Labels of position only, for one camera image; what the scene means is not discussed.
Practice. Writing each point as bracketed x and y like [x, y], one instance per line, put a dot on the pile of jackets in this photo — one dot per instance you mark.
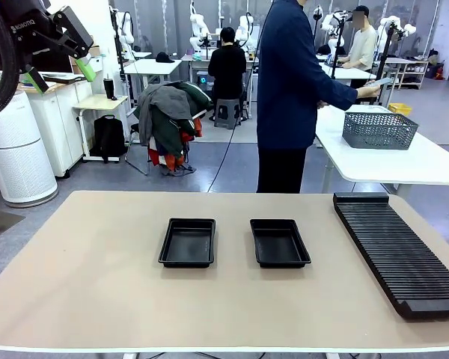
[168, 116]

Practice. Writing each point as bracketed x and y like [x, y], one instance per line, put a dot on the wooden shelf rack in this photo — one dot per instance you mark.
[411, 73]

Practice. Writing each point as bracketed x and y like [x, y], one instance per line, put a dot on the small wood top table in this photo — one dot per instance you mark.
[99, 101]

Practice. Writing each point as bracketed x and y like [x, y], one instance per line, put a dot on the black slotted board rack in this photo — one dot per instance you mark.
[396, 254]

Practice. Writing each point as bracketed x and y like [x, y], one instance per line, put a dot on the person in navy jacket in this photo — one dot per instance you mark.
[284, 93]

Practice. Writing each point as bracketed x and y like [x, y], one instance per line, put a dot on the white box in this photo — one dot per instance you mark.
[96, 64]

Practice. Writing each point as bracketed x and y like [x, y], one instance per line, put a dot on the black ESD tray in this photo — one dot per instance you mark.
[187, 243]
[278, 243]

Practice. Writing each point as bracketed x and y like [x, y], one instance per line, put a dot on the black tripod stand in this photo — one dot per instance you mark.
[336, 48]
[385, 63]

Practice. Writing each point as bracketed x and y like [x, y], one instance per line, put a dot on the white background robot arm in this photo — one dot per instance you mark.
[126, 33]
[244, 31]
[400, 28]
[331, 26]
[198, 26]

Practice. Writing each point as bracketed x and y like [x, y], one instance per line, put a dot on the white side table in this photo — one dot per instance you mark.
[396, 164]

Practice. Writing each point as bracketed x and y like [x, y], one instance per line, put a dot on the black backpack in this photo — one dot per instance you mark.
[108, 138]

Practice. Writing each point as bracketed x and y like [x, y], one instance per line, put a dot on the grey plastic stool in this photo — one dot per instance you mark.
[227, 114]

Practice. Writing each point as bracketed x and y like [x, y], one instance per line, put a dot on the person's right hand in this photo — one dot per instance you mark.
[372, 88]

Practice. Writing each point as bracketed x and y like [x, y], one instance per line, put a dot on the green circuit board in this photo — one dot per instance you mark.
[384, 81]

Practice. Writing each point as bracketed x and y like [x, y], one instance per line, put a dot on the cardboard box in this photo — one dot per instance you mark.
[95, 50]

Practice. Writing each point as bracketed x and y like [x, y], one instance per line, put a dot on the person in cream shirt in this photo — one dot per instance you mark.
[363, 46]

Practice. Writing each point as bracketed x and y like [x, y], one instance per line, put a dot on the black tumbler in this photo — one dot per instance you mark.
[108, 89]

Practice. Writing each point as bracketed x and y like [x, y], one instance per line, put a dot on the person's left hand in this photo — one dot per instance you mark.
[322, 104]

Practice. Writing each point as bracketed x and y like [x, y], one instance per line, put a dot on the white desk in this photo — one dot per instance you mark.
[353, 71]
[153, 67]

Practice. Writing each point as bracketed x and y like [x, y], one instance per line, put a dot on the grey plastic basket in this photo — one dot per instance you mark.
[378, 131]

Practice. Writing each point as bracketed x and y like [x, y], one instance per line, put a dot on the white cabinet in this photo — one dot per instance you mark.
[56, 123]

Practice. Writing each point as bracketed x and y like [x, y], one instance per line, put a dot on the yellow plastic bin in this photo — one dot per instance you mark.
[400, 108]

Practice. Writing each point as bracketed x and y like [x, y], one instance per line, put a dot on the white air purifier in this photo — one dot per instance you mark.
[18, 157]

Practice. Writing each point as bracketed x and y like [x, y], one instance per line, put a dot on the seated person in black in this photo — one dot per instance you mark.
[226, 71]

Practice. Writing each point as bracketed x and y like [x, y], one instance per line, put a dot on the black cap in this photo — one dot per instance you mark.
[165, 58]

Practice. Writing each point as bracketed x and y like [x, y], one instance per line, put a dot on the navy sleeved right forearm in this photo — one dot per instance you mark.
[340, 91]

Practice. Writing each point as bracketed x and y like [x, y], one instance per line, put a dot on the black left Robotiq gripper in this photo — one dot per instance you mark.
[22, 28]

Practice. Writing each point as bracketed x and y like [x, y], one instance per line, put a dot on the metal chair frame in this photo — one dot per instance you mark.
[132, 149]

